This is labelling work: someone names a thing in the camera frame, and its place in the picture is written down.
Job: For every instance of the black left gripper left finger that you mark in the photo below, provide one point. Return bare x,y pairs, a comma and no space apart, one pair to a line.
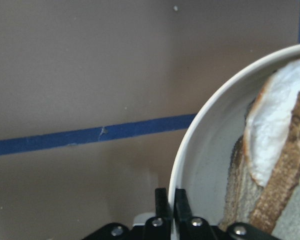
163,212

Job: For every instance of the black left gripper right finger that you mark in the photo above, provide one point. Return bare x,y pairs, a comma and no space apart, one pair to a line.
182,209

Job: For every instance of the bread slice with brown crust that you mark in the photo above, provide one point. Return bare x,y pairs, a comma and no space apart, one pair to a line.
277,211

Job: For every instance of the bread slice on plate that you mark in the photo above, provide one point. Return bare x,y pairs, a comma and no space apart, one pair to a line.
242,193

